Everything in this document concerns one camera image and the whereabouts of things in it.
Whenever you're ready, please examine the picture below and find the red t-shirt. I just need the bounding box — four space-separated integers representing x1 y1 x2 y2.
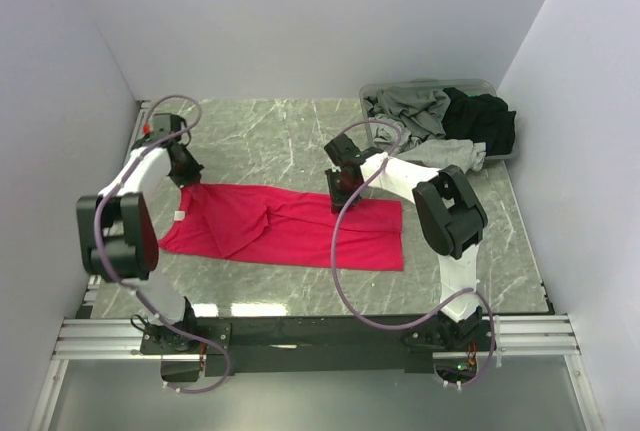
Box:
159 184 404 272

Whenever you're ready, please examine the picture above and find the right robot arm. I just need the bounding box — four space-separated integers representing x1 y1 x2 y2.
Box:
324 133 489 350

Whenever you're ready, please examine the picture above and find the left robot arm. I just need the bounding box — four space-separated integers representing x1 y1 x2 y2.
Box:
76 113 203 353

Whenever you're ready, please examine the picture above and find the light grey t-shirt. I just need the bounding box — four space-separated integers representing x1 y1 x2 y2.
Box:
397 139 487 173

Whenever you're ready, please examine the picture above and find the grey plastic bin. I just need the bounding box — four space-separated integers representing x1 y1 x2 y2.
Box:
359 79 516 161

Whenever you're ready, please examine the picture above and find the black t-shirt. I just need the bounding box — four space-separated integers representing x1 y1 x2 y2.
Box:
442 87 517 156

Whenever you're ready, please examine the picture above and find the aluminium rail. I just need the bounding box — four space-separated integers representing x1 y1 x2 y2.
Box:
52 315 580 361

